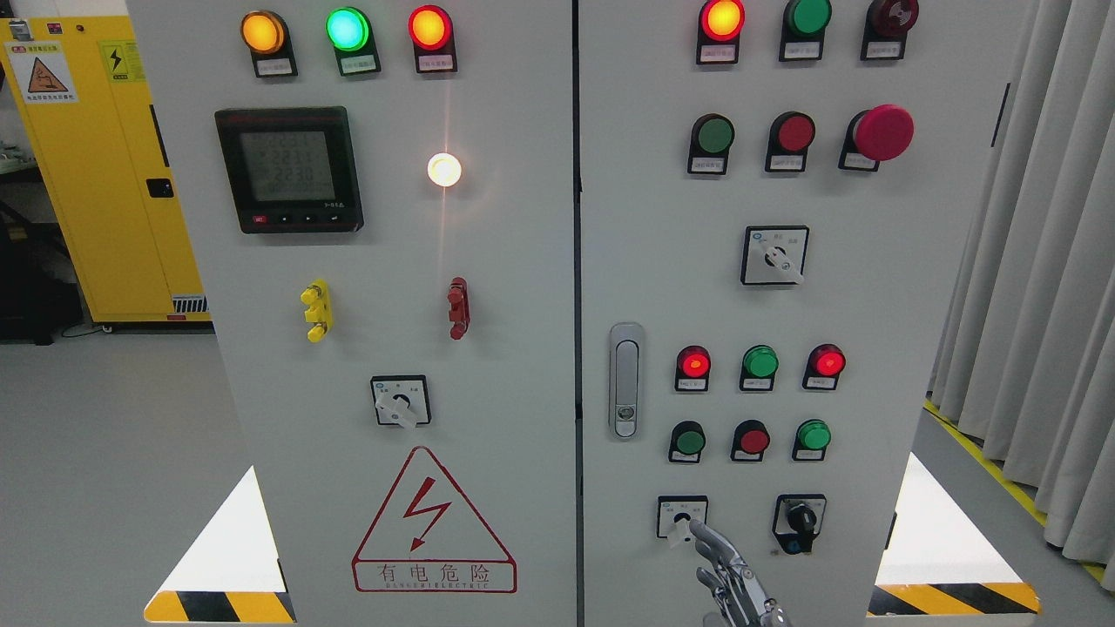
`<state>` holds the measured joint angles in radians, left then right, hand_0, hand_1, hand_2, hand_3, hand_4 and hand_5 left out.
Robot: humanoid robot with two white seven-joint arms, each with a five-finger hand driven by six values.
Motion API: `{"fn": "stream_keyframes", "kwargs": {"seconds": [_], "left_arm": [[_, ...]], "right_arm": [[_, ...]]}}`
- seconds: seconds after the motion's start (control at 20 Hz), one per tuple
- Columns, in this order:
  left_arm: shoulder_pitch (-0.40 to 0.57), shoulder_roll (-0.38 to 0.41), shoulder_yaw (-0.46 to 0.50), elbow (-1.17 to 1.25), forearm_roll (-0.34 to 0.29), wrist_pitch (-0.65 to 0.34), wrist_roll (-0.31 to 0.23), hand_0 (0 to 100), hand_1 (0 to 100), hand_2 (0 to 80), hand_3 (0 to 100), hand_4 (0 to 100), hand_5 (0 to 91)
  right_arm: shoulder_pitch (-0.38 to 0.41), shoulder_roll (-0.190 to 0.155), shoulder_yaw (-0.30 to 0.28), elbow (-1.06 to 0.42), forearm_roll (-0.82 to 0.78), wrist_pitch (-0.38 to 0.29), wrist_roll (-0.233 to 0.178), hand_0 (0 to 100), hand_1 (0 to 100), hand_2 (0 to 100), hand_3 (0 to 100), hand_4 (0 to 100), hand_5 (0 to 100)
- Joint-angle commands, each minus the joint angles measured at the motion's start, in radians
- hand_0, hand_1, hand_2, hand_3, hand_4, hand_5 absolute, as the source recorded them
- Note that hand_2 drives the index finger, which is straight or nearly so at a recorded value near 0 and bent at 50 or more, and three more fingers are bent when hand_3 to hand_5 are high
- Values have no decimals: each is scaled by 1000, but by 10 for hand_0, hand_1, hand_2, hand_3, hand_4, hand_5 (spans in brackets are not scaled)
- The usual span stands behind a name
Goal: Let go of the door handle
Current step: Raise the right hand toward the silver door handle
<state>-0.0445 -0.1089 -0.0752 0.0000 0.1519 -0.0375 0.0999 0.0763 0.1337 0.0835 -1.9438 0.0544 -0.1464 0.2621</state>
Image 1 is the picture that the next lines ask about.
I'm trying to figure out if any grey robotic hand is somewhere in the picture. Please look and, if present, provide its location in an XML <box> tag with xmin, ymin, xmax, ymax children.
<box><xmin>689</xmin><ymin>521</ymin><xmax>792</xmax><ymax>626</ymax></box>

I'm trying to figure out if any silver door handle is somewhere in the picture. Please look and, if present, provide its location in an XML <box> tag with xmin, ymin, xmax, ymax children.
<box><xmin>609</xmin><ymin>322</ymin><xmax>644</xmax><ymax>440</ymax></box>

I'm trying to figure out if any red-orange indicator light right door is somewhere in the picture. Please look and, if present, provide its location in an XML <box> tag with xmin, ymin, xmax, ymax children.
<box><xmin>699</xmin><ymin>0</ymin><xmax>746</xmax><ymax>44</ymax></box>

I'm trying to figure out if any red-orange indicator light door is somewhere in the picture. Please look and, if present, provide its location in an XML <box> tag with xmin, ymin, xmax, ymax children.
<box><xmin>408</xmin><ymin>4</ymin><xmax>450</xmax><ymax>51</ymax></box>
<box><xmin>699</xmin><ymin>0</ymin><xmax>746</xmax><ymax>44</ymax></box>

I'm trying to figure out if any red-orange indicator light left door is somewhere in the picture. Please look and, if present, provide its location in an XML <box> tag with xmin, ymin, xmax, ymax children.
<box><xmin>408</xmin><ymin>4</ymin><xmax>450</xmax><ymax>51</ymax></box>

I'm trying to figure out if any red push button lower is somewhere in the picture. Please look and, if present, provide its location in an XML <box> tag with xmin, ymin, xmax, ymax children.
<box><xmin>733</xmin><ymin>419</ymin><xmax>770</xmax><ymax>461</ymax></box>

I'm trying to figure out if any red push button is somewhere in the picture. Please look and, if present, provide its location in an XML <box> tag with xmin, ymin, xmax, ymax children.
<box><xmin>770</xmin><ymin>110</ymin><xmax>815</xmax><ymax>153</ymax></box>
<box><xmin>733</xmin><ymin>419</ymin><xmax>770</xmax><ymax>461</ymax></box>

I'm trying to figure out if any green push button lower left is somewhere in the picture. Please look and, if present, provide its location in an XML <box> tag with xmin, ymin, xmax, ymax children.
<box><xmin>669</xmin><ymin>421</ymin><xmax>707</xmax><ymax>463</ymax></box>

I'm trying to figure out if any green push button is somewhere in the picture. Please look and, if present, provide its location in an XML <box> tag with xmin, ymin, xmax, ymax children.
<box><xmin>669</xmin><ymin>421</ymin><xmax>707</xmax><ymax>463</ymax></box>
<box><xmin>692</xmin><ymin>112</ymin><xmax>735</xmax><ymax>156</ymax></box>
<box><xmin>796</xmin><ymin>418</ymin><xmax>832</xmax><ymax>451</ymax></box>

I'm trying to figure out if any green push button lower right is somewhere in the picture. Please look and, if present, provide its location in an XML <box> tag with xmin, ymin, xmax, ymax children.
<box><xmin>796</xmin><ymin>418</ymin><xmax>832</xmax><ymax>451</ymax></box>

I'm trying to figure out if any green indicator light middle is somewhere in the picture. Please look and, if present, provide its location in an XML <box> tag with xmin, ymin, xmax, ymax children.
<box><xmin>741</xmin><ymin>345</ymin><xmax>781</xmax><ymax>380</ymax></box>

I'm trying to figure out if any red lit indicator left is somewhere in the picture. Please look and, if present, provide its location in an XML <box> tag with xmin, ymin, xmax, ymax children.
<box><xmin>678</xmin><ymin>345</ymin><xmax>712</xmax><ymax>380</ymax></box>

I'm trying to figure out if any red lit indicator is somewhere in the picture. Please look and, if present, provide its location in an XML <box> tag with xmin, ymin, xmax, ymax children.
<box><xmin>678</xmin><ymin>345</ymin><xmax>712</xmax><ymax>380</ymax></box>
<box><xmin>808</xmin><ymin>344</ymin><xmax>847</xmax><ymax>378</ymax></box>

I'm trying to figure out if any red lit indicator right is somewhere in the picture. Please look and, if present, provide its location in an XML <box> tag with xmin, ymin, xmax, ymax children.
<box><xmin>808</xmin><ymin>344</ymin><xmax>847</xmax><ymax>378</ymax></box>

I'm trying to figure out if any red high voltage warning sticker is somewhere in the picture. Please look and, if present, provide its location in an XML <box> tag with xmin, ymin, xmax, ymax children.
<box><xmin>352</xmin><ymin>446</ymin><xmax>518</xmax><ymax>594</ymax></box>

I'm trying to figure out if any grey curtain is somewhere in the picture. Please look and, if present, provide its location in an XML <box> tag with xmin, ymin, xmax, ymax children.
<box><xmin>931</xmin><ymin>1</ymin><xmax>1114</xmax><ymax>589</ymax></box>

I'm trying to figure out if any grey electrical cabinet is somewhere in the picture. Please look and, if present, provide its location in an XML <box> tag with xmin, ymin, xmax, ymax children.
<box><xmin>128</xmin><ymin>1</ymin><xmax>1034</xmax><ymax>626</ymax></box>

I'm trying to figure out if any red terminal connector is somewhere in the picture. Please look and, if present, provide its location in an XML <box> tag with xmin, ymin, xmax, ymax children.
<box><xmin>447</xmin><ymin>274</ymin><xmax>471</xmax><ymax>340</ymax></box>

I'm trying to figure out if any green push button upper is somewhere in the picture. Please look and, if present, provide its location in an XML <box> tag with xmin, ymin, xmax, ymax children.
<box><xmin>692</xmin><ymin>112</ymin><xmax>735</xmax><ymax>156</ymax></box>

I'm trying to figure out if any red push button upper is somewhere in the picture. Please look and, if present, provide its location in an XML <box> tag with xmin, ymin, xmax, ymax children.
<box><xmin>770</xmin><ymin>110</ymin><xmax>815</xmax><ymax>153</ymax></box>

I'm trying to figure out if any red emergency stop button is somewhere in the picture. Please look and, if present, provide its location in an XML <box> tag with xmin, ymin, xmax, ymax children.
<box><xmin>852</xmin><ymin>104</ymin><xmax>917</xmax><ymax>160</ymax></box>

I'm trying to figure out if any yellow terminal connector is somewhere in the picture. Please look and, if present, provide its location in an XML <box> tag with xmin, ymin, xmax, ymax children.
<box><xmin>300</xmin><ymin>279</ymin><xmax>335</xmax><ymax>344</ymax></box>

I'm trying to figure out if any white lit indicator light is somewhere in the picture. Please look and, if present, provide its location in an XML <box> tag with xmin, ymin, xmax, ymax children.
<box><xmin>426</xmin><ymin>152</ymin><xmax>463</xmax><ymax>189</ymax></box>

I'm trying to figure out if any dark green top indicator light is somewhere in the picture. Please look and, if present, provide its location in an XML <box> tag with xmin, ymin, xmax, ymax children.
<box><xmin>784</xmin><ymin>0</ymin><xmax>833</xmax><ymax>38</ymax></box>

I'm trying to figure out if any dark red buzzer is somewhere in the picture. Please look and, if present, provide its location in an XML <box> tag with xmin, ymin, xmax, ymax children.
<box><xmin>867</xmin><ymin>0</ymin><xmax>920</xmax><ymax>38</ymax></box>

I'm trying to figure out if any black digital power meter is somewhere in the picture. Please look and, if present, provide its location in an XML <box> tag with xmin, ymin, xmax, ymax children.
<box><xmin>214</xmin><ymin>106</ymin><xmax>365</xmax><ymax>234</ymax></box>

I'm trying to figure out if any green lit indicator light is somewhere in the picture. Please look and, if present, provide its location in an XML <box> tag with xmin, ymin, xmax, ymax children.
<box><xmin>326</xmin><ymin>7</ymin><xmax>370</xmax><ymax>52</ymax></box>

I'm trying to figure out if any orange indicator light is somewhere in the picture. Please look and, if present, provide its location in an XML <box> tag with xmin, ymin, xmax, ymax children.
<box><xmin>240</xmin><ymin>10</ymin><xmax>287</xmax><ymax>55</ymax></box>

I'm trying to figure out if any yellow safety cabinet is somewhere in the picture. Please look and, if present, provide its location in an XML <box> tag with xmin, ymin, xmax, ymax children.
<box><xmin>3</xmin><ymin>16</ymin><xmax>211</xmax><ymax>324</ymax></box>

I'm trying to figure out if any black key selector switch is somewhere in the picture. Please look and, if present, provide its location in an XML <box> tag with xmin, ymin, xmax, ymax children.
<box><xmin>770</xmin><ymin>495</ymin><xmax>828</xmax><ymax>554</ymax></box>

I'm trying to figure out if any lower left rotary switch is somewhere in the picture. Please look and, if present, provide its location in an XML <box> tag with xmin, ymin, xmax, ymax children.
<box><xmin>656</xmin><ymin>495</ymin><xmax>709</xmax><ymax>548</ymax></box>

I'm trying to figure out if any right door upper rotary switch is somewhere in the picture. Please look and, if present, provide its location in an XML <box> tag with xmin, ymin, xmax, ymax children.
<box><xmin>740</xmin><ymin>226</ymin><xmax>811</xmax><ymax>286</ymax></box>

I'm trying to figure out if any door rotary switch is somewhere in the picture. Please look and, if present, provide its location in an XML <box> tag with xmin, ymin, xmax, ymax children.
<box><xmin>740</xmin><ymin>226</ymin><xmax>811</xmax><ymax>286</ymax></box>
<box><xmin>370</xmin><ymin>374</ymin><xmax>432</xmax><ymax>428</ymax></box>

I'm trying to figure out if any left door rotary switch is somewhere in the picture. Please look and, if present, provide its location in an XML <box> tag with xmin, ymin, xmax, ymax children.
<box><xmin>370</xmin><ymin>374</ymin><xmax>432</xmax><ymax>428</ymax></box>

